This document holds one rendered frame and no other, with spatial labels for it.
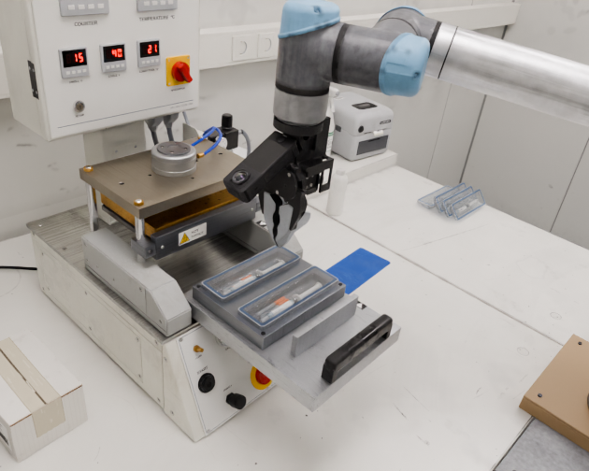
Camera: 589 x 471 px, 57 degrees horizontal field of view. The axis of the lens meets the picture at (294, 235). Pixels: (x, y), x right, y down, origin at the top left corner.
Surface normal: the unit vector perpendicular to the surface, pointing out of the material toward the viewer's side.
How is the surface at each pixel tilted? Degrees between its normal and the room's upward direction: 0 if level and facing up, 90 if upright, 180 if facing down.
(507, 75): 89
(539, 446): 0
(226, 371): 65
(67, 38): 90
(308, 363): 0
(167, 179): 0
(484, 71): 89
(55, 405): 88
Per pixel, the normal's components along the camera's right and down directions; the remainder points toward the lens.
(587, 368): 0.07, -0.82
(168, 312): 0.55, -0.36
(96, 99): 0.74, 0.42
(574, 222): -0.69, 0.32
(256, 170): -0.22, -0.56
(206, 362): 0.71, 0.03
